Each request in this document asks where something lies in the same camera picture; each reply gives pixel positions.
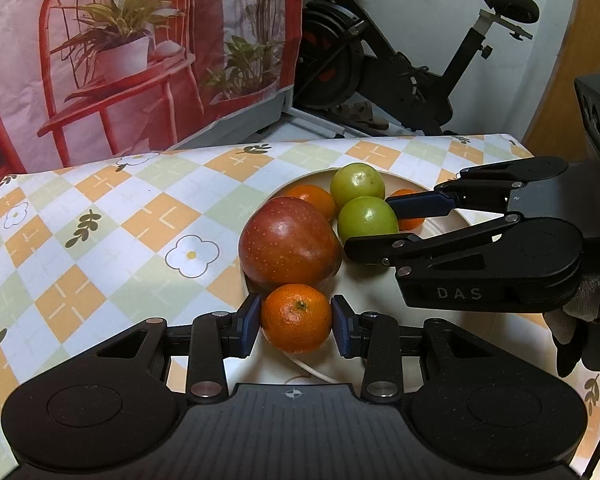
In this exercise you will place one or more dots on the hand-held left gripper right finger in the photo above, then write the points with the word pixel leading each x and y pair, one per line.
pixel 340 325

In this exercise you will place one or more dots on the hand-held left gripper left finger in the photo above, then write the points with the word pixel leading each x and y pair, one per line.
pixel 250 322

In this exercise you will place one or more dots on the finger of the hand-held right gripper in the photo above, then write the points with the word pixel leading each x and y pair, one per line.
pixel 420 250
pixel 420 204

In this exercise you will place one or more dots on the cream round plate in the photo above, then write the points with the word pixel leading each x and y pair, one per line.
pixel 370 300

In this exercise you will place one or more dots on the green round fruit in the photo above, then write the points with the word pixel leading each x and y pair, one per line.
pixel 365 217
pixel 357 182

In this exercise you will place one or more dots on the red apple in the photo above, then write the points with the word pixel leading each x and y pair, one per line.
pixel 285 245

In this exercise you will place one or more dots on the person's right hand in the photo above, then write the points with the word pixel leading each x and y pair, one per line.
pixel 567 340

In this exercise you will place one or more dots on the small orange tangerine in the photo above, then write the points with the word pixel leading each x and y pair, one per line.
pixel 410 222

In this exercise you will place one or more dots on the brown sandal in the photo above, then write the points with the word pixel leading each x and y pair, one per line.
pixel 362 112

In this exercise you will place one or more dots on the wooden door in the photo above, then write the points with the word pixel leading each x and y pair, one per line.
pixel 570 110

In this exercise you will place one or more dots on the black exercise bike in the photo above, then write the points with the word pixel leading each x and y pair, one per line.
pixel 340 70

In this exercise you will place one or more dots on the checkered flower tablecloth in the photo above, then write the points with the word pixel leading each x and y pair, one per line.
pixel 105 240

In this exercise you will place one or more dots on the red chair wall poster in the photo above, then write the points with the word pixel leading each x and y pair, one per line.
pixel 130 110

